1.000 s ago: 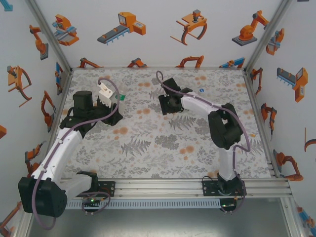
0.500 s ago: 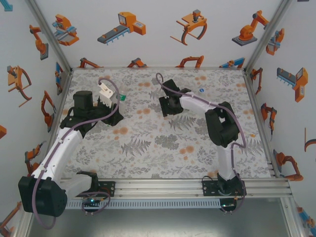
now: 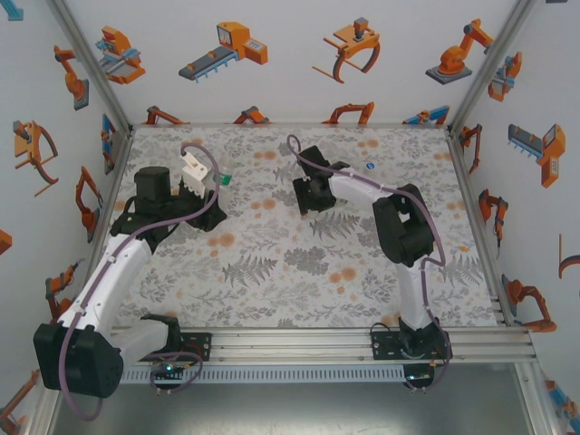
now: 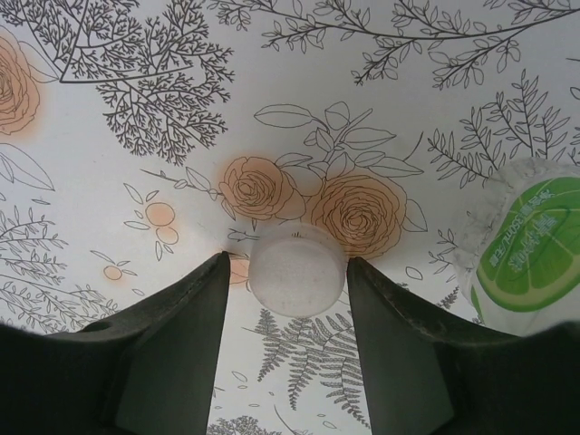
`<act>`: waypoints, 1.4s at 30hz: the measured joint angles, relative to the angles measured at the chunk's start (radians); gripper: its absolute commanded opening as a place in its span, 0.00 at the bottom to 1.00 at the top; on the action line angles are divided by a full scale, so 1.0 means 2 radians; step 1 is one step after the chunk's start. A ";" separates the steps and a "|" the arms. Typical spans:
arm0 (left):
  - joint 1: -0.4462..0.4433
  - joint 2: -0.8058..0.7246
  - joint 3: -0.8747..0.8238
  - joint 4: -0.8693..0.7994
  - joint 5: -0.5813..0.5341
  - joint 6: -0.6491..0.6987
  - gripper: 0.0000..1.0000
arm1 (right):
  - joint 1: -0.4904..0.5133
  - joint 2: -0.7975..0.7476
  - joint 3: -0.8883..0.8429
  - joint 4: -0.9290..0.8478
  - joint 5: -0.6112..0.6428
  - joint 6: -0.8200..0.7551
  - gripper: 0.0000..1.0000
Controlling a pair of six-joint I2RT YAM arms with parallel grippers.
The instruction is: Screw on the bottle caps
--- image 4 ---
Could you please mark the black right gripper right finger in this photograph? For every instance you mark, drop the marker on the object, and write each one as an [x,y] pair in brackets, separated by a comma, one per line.
[430,371]

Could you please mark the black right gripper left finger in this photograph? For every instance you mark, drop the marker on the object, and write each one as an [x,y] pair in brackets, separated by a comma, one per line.
[136,362]

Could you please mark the frosted bottle with lime label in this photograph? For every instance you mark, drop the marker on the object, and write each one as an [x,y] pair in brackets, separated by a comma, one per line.
[521,254]

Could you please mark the frosted white bottle cap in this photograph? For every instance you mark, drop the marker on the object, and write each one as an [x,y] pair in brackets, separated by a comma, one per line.
[294,272]

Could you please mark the floral patterned table cover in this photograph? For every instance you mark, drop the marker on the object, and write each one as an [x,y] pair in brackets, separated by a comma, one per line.
[290,113]

